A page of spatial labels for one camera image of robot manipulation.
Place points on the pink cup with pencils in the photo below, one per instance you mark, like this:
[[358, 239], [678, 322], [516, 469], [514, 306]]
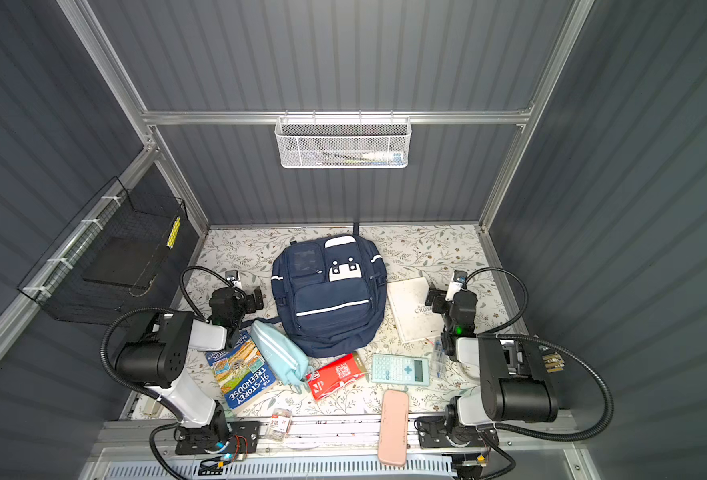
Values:
[[553, 362]]

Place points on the teal calculator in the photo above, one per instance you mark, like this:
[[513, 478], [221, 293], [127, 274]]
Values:
[[399, 370]]

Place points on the pink pencil case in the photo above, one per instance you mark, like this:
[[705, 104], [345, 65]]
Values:
[[392, 448]]

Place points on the clear pen pack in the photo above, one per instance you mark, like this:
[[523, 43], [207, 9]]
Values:
[[440, 363]]

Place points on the small clear eraser box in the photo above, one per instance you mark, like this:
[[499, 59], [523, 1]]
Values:
[[279, 424]]

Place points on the black wire wall basket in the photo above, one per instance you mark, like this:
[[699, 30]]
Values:
[[109, 264]]

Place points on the blue treehouse storybook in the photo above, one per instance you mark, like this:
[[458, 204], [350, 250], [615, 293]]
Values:
[[241, 373]]

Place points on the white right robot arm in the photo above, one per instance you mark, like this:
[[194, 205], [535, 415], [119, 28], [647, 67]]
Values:
[[510, 386]]

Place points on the navy blue student backpack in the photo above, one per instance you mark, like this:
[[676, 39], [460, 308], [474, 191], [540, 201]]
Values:
[[330, 294]]

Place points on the white wire mesh basket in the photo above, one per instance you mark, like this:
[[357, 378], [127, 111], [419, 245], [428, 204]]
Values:
[[339, 141]]

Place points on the red snack packet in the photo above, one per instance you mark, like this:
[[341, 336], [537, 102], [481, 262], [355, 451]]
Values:
[[333, 376]]

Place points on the white notebook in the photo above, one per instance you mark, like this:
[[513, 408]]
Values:
[[415, 321]]

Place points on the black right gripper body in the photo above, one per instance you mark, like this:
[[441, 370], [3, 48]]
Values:
[[441, 300]]

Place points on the white marker in basket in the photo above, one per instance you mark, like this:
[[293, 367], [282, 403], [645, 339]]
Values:
[[384, 157]]

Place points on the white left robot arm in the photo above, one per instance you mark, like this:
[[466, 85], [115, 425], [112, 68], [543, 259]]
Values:
[[145, 349]]

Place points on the light teal pencil pouch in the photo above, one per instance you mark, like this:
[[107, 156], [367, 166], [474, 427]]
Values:
[[286, 360]]

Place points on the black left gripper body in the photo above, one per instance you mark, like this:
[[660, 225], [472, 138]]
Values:
[[248, 301]]

